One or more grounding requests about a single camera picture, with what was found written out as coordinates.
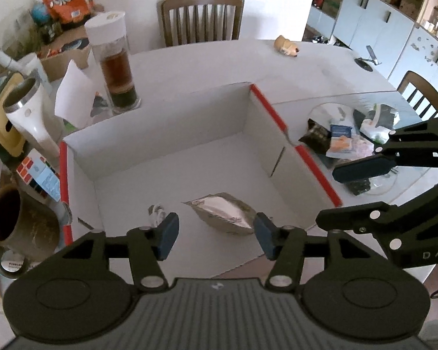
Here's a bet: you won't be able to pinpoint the glass tea bottle white lid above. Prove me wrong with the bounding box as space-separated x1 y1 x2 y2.
85 10 142 114

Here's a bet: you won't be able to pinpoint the wooden slat-back chair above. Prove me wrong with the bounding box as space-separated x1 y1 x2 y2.
397 70 438 120
158 0 245 48

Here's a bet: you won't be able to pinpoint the tan animal toy figure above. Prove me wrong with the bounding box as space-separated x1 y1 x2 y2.
274 35 302 58

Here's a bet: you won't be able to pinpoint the white and green packet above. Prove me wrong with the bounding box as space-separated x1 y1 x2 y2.
359 111 400 144

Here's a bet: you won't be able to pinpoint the light blue cabinet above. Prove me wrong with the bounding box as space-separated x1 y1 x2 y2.
307 0 438 103

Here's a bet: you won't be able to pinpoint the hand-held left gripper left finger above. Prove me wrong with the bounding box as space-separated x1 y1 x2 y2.
56 212 179 293

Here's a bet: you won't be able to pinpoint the silver snack packet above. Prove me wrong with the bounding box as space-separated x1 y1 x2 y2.
181 192 258 236

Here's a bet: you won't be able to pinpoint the brown ceramic mug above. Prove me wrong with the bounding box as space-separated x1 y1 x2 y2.
0 184 61 261

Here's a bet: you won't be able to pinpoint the glass turntable fish print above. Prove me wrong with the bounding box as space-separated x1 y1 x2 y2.
272 90 438 212

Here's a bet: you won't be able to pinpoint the white marble desktop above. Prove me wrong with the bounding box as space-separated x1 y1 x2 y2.
0 38 438 300

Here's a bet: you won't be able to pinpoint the dark green packet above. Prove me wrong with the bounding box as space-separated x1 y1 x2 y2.
347 178 373 195

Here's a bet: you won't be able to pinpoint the black packet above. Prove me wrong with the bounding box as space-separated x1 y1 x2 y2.
378 104 400 126

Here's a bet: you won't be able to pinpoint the orange packet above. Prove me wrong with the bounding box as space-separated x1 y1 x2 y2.
326 136 354 158

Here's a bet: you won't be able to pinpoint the white clear snack packet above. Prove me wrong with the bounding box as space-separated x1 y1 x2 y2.
350 135 375 157

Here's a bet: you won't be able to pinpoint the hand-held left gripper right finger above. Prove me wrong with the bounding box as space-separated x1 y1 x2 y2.
253 212 391 293

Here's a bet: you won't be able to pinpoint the clear round plate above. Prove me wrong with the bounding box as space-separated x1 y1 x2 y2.
307 103 400 195

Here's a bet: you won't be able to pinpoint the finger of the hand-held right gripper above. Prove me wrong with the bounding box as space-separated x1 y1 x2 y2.
316 201 420 252
332 116 438 183

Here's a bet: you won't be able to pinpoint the white thermos mug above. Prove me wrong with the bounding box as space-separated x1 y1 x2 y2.
2 78 64 161

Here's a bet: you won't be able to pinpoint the white paper sheet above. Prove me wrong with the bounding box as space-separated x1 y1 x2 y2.
54 59 100 130

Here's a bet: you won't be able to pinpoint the brown cardboard carton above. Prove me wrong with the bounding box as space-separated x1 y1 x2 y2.
36 33 95 83

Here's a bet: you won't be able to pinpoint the dark snack packet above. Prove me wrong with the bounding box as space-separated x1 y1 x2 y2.
298 118 333 154

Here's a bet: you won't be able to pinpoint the colourful puzzle cube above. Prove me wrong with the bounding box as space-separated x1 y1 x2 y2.
15 148 59 194

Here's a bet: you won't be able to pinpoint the small clear wrapper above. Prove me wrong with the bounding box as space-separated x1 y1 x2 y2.
148 205 166 228

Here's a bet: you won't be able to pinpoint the orange snack bag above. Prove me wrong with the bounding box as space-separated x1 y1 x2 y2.
39 0 95 22

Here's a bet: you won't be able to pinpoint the light blue card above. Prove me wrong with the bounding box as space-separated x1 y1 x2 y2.
32 168 61 202

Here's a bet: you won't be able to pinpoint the white cardboard box red edges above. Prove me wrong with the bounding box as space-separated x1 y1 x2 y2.
58 82 343 279

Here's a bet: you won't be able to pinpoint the blue globe ornament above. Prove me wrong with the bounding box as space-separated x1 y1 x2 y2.
30 2 55 26

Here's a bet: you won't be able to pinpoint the yellow lidded container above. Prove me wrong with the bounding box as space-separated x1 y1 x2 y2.
0 73 26 157

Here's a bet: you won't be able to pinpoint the dark blue packet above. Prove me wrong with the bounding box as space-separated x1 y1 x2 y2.
328 124 354 141

